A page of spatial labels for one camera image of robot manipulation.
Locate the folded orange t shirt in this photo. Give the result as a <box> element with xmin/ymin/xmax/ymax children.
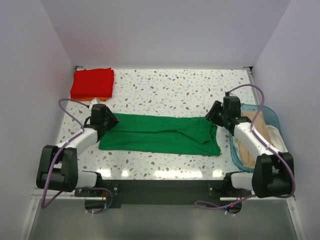
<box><xmin>70</xmin><ymin>96</ymin><xmax>108</xmax><ymax>102</ymax></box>

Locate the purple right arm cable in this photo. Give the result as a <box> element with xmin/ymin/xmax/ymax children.
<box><xmin>194</xmin><ymin>84</ymin><xmax>297</xmax><ymax>211</ymax></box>

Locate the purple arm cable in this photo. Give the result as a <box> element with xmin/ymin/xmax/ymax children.
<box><xmin>194</xmin><ymin>84</ymin><xmax>297</xmax><ymax>211</ymax></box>
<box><xmin>40</xmin><ymin>98</ymin><xmax>115</xmax><ymax>216</ymax></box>

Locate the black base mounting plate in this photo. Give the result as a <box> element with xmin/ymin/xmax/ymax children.
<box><xmin>75</xmin><ymin>179</ymin><xmax>251</xmax><ymax>210</ymax></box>

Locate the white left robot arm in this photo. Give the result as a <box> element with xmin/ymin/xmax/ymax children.
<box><xmin>36</xmin><ymin>103</ymin><xmax>119</xmax><ymax>196</ymax></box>

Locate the folded red t shirt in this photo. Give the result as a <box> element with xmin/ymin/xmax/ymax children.
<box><xmin>70</xmin><ymin>68</ymin><xmax>115</xmax><ymax>99</ymax></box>

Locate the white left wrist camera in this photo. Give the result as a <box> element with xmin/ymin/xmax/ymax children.
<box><xmin>89</xmin><ymin>97</ymin><xmax>101</xmax><ymax>109</ymax></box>

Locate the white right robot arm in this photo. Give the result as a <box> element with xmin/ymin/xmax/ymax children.
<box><xmin>205</xmin><ymin>96</ymin><xmax>296</xmax><ymax>198</ymax></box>

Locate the green t shirt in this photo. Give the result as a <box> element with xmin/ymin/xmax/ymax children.
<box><xmin>98</xmin><ymin>113</ymin><xmax>221</xmax><ymax>157</ymax></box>

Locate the clear blue plastic bin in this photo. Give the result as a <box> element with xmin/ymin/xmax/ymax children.
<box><xmin>230</xmin><ymin>106</ymin><xmax>281</xmax><ymax>173</ymax></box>

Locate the beige t shirt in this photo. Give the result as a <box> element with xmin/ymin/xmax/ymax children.
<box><xmin>234</xmin><ymin>111</ymin><xmax>273</xmax><ymax>169</ymax></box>

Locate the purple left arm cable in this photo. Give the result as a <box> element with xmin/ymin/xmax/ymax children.
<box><xmin>40</xmin><ymin>98</ymin><xmax>115</xmax><ymax>216</ymax></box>

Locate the white t shirt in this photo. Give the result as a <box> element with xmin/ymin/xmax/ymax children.
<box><xmin>266</xmin><ymin>125</ymin><xmax>288</xmax><ymax>153</ymax></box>

